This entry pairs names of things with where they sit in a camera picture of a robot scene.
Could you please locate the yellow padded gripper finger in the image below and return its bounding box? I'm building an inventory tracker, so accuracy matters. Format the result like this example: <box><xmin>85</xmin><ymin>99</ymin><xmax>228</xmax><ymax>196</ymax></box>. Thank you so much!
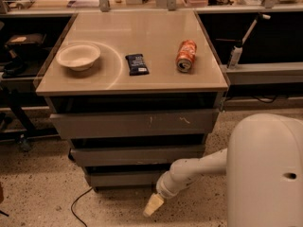
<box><xmin>143</xmin><ymin>193</ymin><xmax>165</xmax><ymax>217</ymax></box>

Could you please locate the grey bottom drawer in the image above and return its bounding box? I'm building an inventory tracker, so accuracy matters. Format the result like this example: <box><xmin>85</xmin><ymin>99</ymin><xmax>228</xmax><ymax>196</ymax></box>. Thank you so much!
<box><xmin>84</xmin><ymin>171</ymin><xmax>164</xmax><ymax>187</ymax></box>

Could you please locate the grey drawer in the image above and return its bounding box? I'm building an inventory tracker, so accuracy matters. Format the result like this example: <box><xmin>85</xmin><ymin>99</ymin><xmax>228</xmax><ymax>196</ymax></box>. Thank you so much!
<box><xmin>71</xmin><ymin>145</ymin><xmax>205</xmax><ymax>166</ymax></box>
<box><xmin>50</xmin><ymin>109</ymin><xmax>219</xmax><ymax>139</ymax></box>
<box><xmin>84</xmin><ymin>171</ymin><xmax>164</xmax><ymax>187</ymax></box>

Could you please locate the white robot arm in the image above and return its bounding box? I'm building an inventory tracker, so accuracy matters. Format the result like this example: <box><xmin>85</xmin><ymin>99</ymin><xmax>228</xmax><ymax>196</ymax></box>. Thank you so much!
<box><xmin>143</xmin><ymin>113</ymin><xmax>303</xmax><ymax>227</ymax></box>

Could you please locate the grey middle drawer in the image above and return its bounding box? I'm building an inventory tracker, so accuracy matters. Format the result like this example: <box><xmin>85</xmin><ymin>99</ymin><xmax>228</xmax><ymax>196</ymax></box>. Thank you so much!
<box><xmin>71</xmin><ymin>145</ymin><xmax>205</xmax><ymax>166</ymax></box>

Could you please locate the grey top drawer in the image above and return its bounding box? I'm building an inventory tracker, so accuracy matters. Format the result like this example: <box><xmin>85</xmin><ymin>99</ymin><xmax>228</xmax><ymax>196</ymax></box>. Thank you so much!
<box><xmin>50</xmin><ymin>109</ymin><xmax>219</xmax><ymax>139</ymax></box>

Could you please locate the grey drawer cabinet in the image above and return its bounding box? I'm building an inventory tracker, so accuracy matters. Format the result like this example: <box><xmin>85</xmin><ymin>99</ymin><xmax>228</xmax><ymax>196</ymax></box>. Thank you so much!
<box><xmin>35</xmin><ymin>9</ymin><xmax>229</xmax><ymax>193</ymax></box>

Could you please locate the dark blue snack bag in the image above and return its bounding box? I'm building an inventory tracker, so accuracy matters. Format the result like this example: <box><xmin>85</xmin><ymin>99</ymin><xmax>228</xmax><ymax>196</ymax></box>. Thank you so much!
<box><xmin>125</xmin><ymin>54</ymin><xmax>149</xmax><ymax>76</ymax></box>

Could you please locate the orange soda can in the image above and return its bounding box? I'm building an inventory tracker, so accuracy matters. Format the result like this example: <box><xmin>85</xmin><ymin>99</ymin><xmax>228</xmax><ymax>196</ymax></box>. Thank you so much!
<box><xmin>175</xmin><ymin>40</ymin><xmax>197</xmax><ymax>73</ymax></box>

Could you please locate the white bottle with nozzle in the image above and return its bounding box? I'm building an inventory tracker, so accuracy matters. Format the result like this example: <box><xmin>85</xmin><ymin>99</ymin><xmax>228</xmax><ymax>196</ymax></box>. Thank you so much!
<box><xmin>226</xmin><ymin>13</ymin><xmax>271</xmax><ymax>69</ymax></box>

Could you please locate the white paper bowl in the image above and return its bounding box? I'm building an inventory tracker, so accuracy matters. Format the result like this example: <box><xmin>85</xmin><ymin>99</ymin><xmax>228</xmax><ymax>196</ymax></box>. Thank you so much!
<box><xmin>56</xmin><ymin>44</ymin><xmax>100</xmax><ymax>71</ymax></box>

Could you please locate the black floor cable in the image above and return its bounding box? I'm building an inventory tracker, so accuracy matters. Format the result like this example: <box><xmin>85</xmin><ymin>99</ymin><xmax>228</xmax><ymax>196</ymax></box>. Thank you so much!
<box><xmin>70</xmin><ymin>187</ymin><xmax>94</xmax><ymax>227</ymax></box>

